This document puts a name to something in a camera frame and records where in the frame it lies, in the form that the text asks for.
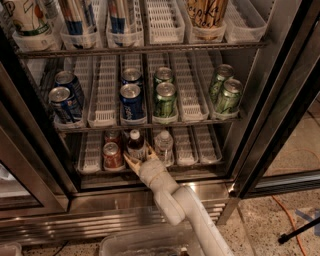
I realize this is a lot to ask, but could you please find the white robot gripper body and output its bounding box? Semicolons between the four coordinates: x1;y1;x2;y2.
139;159;168;187

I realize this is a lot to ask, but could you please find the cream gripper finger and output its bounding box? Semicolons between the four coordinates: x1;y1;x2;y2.
123;153;142;176
145;142;158;160

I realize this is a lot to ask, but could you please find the brown drink bottle white cap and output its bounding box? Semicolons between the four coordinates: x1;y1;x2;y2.
127;129;146;161

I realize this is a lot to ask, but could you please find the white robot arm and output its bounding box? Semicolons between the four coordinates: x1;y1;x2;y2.
123;144;234;256

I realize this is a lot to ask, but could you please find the clear water bottle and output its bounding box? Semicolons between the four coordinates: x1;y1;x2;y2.
154;130;174;167

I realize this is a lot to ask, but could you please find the stainless steel fridge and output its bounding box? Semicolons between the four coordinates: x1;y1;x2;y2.
0;0;320;246

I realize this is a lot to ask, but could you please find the open fridge glass door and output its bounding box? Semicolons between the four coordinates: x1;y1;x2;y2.
225;0;320;199

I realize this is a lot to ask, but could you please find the gold tall can top shelf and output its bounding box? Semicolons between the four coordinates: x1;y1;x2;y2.
185;0;228;29

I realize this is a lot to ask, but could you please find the white tall can top shelf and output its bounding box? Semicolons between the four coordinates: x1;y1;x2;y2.
1;0;52;37

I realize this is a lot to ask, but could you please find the red soda can front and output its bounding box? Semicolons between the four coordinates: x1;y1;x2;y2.
103;142;124;170

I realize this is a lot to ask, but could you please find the red soda can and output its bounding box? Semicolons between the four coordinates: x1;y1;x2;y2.
103;142;124;170
104;130;121;146

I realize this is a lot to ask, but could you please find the red soda can rear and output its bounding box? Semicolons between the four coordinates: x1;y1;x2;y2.
104;130;121;146

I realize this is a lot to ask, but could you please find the green soda can middle front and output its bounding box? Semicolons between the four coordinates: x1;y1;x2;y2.
153;82;177;118

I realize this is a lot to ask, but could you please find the green soda can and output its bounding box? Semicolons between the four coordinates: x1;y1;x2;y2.
214;79;243;114
153;67;174;87
209;64;234;102
153;82;177;118

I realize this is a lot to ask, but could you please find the blue soda can middle front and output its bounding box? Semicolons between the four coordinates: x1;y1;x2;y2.
120;84;144;120

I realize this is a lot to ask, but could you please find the blue soda can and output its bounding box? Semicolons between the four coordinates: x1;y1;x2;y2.
49;86;82;124
55;71;84;107
121;68;143;88
120;84;144;120

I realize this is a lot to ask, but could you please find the clear plastic bin on floor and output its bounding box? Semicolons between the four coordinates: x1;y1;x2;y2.
99;225;205;256

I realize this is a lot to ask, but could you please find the green soda can middle rear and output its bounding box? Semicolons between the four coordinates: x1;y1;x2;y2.
153;67;174;87

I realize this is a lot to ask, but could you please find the blue soda can middle rear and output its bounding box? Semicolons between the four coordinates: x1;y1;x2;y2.
121;68;143;88

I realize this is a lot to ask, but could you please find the green soda can right front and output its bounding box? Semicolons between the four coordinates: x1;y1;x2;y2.
214;79;243;114

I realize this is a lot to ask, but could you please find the blue soda can left front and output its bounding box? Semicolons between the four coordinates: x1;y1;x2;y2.
49;86;82;124

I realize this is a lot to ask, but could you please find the green soda can right rear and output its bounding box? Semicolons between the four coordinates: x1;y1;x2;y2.
209;64;234;102

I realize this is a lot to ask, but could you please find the blue soda can left rear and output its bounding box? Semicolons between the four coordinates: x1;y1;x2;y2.
55;71;84;107

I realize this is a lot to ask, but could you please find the black tripod leg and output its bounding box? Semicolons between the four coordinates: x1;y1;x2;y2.
278;217;320;244

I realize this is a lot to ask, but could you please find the blue silver tall can right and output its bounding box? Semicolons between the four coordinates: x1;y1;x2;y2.
108;0;135;34

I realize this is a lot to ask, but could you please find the blue silver tall can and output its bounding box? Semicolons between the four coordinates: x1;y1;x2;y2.
108;0;135;34
58;0;97;35

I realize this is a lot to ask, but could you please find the blue silver tall can left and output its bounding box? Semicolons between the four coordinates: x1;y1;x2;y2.
58;0;97;35

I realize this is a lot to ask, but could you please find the orange cable on floor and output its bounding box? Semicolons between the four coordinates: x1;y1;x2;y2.
271;195;308;256

